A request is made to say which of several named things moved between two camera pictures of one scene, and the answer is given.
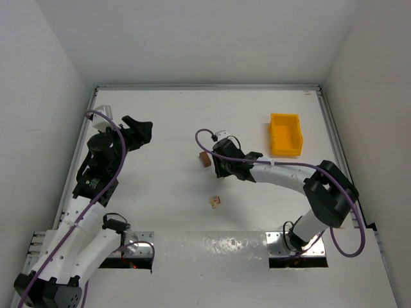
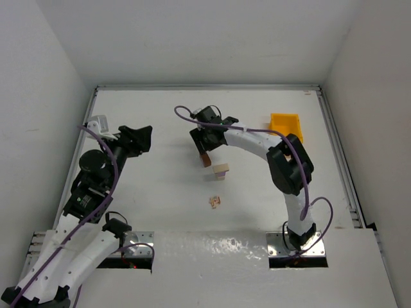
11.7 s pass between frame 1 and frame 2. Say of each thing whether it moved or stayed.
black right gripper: moved
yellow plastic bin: stayed
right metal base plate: stayed
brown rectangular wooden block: stayed
